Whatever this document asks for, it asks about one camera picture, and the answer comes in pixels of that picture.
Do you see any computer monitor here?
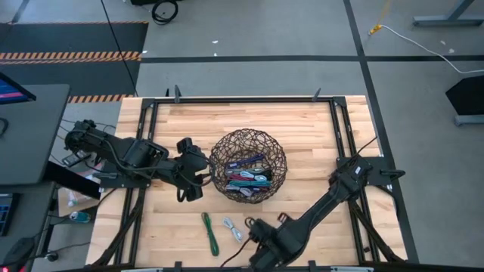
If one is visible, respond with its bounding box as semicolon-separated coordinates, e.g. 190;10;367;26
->
0;71;38;106

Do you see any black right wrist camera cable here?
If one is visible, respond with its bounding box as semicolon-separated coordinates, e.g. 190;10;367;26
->
220;236;253;268

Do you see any white floor cable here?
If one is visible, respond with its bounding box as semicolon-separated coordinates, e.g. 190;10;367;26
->
380;24;484;75

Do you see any black remote control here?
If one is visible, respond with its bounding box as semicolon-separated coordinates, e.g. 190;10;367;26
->
61;149;92;168

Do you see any dark grey side desk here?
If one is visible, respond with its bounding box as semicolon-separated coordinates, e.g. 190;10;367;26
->
0;181;57;272

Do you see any black computer mouse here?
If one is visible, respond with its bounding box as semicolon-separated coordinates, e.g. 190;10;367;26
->
2;236;36;272

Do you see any black hazard-striped floor mat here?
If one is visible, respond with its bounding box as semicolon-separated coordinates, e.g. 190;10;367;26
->
0;20;149;105

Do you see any coiled black cable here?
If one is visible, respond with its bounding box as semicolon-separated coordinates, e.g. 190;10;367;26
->
151;0;179;26

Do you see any teal bottle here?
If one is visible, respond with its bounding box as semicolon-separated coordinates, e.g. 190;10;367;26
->
69;210;92;224

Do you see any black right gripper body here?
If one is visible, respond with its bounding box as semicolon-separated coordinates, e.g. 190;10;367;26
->
247;221;281;269

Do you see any laptop keyboard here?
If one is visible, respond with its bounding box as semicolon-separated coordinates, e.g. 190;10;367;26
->
0;192;18;237

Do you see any thin black hanging cable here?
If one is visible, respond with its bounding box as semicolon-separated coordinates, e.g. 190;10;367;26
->
99;0;138;95

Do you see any black stand on grey foot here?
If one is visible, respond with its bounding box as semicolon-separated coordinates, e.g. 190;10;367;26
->
445;74;484;128

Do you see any green cable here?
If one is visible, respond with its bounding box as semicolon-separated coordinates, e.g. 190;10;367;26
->
200;212;221;258

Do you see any cardboard box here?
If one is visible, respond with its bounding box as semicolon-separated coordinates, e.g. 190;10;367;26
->
56;187;102;218

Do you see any dark brown wire basket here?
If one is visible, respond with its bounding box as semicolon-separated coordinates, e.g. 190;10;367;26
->
209;128;288;205

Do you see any grey desk leg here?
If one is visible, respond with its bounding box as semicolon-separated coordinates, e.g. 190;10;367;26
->
412;0;484;27

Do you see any yellow cord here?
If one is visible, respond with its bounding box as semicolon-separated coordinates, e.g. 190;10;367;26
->
368;0;392;36

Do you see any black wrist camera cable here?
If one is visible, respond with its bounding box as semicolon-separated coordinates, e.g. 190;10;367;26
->
220;236;253;268
196;164;216;189

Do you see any black left wrist camera cable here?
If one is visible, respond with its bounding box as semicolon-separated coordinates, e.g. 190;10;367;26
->
196;164;216;189

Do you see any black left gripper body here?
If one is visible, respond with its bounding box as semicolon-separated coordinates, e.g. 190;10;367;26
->
173;150;210;188

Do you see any black desk crossbar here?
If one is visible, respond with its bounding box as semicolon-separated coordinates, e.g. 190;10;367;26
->
43;160;102;200

